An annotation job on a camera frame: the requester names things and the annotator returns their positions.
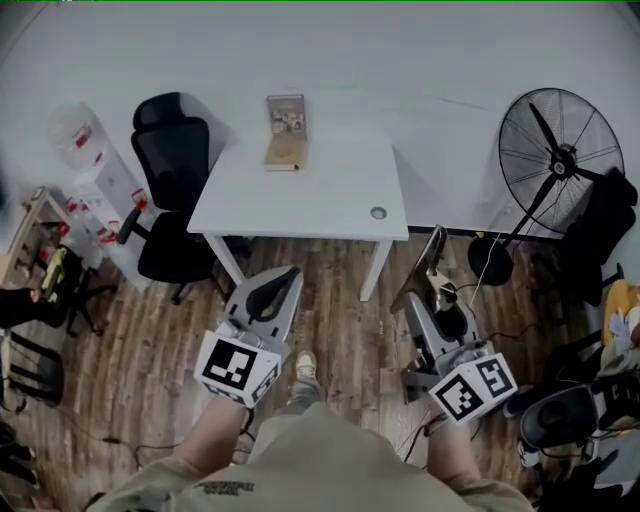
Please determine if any black floor fan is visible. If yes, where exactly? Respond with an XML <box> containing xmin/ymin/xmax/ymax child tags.
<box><xmin>467</xmin><ymin>87</ymin><xmax>626</xmax><ymax>288</ymax></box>

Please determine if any person's beige shoe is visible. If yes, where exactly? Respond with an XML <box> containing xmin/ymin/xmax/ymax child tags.
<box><xmin>294</xmin><ymin>349</ymin><xmax>319</xmax><ymax>384</ymax></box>

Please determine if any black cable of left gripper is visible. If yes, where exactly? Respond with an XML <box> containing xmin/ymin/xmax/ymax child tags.
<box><xmin>102</xmin><ymin>424</ymin><xmax>254</xmax><ymax>467</ymax></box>

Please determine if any person's left forearm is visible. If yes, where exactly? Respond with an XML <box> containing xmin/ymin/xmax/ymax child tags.
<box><xmin>179</xmin><ymin>394</ymin><xmax>256</xmax><ymax>476</ymax></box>

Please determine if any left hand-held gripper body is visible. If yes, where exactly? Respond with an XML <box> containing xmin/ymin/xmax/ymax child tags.
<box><xmin>193</xmin><ymin>315</ymin><xmax>292</xmax><ymax>409</ymax></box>

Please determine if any black office chair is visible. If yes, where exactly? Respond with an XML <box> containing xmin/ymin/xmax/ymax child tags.
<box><xmin>117</xmin><ymin>92</ymin><xmax>224</xmax><ymax>305</ymax></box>

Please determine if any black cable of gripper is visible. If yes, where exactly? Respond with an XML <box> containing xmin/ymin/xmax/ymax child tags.
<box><xmin>397</xmin><ymin>409</ymin><xmax>447</xmax><ymax>464</ymax></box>
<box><xmin>102</xmin><ymin>424</ymin><xmax>254</xmax><ymax>467</ymax></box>

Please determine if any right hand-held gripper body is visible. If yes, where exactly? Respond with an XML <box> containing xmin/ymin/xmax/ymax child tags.
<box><xmin>402</xmin><ymin>339</ymin><xmax>518</xmax><ymax>425</ymax></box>

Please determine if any white cable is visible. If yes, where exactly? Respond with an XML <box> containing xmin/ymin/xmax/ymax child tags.
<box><xmin>468</xmin><ymin>232</ymin><xmax>502</xmax><ymax>307</ymax></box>

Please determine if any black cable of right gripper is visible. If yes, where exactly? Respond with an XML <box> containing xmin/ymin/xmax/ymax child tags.
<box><xmin>397</xmin><ymin>409</ymin><xmax>447</xmax><ymax>464</ymax></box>

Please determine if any brown book with photos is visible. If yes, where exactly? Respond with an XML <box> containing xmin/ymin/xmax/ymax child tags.
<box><xmin>265</xmin><ymin>93</ymin><xmax>307</xmax><ymax>141</ymax></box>

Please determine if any black floor cable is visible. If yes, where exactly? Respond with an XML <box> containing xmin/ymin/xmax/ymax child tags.
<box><xmin>492</xmin><ymin>323</ymin><xmax>542</xmax><ymax>347</ymax></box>

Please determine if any person's beige shirt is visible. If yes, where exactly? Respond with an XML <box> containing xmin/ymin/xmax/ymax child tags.
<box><xmin>84</xmin><ymin>402</ymin><xmax>536</xmax><ymax>512</ymax></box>

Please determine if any yellow chair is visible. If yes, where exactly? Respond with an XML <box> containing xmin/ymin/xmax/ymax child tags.
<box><xmin>602</xmin><ymin>279</ymin><xmax>640</xmax><ymax>347</ymax></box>

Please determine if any black chair with jacket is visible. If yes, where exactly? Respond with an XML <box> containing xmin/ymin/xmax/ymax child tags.
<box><xmin>559</xmin><ymin>167</ymin><xmax>639</xmax><ymax>309</ymax></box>

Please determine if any black metal rack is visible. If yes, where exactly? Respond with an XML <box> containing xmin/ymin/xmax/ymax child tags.
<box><xmin>0</xmin><ymin>329</ymin><xmax>65</xmax><ymax>407</ymax></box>

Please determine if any person's grey trouser leg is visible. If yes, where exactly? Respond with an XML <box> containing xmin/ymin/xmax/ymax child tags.
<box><xmin>285</xmin><ymin>377</ymin><xmax>322</xmax><ymax>416</ymax></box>

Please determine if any white table leg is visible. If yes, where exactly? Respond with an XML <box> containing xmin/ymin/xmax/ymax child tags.
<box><xmin>358</xmin><ymin>238</ymin><xmax>394</xmax><ymax>303</ymax></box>
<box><xmin>203</xmin><ymin>233</ymin><xmax>247</xmax><ymax>292</ymax></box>

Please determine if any person's right forearm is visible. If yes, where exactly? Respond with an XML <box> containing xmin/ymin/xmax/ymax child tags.
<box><xmin>424</xmin><ymin>407</ymin><xmax>484</xmax><ymax>496</ymax></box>

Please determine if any yellow-green cloth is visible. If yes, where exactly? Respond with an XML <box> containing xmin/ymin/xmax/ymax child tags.
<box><xmin>41</xmin><ymin>244</ymin><xmax>69</xmax><ymax>304</ymax></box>

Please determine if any black swivel stool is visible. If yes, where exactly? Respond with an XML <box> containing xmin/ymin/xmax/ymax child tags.
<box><xmin>44</xmin><ymin>244</ymin><xmax>119</xmax><ymax>338</ymax></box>

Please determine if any wooden shelf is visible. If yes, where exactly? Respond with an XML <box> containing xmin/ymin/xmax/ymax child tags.
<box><xmin>0</xmin><ymin>187</ymin><xmax>71</xmax><ymax>286</ymax></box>

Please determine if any black headset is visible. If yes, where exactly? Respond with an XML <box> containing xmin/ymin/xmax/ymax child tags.
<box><xmin>519</xmin><ymin>384</ymin><xmax>599</xmax><ymax>451</ymax></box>

